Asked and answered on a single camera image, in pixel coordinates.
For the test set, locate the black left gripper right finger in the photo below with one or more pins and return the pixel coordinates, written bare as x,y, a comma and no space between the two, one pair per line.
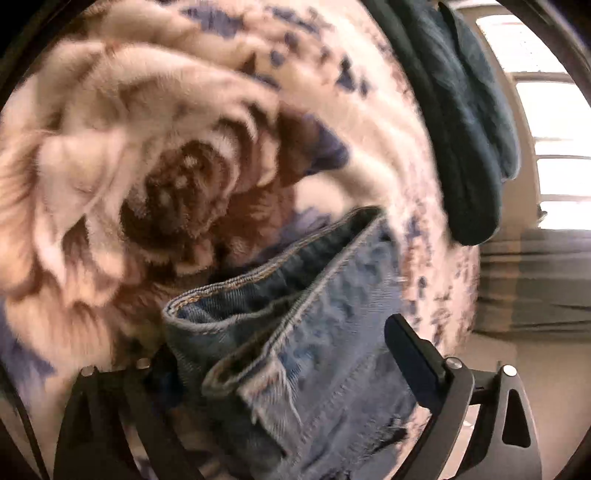
504,442

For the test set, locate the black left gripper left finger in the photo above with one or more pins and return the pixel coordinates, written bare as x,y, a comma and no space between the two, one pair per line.
92,442

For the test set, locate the blue denim pants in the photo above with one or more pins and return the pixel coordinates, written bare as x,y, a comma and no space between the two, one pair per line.
290,361

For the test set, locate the white floral fleece blanket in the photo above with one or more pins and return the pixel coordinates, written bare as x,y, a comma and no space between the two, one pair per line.
155,144

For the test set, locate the teal velvet pillow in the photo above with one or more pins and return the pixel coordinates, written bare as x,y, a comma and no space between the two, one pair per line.
469,120

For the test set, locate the white window frame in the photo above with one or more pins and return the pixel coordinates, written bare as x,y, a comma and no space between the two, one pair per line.
552,190

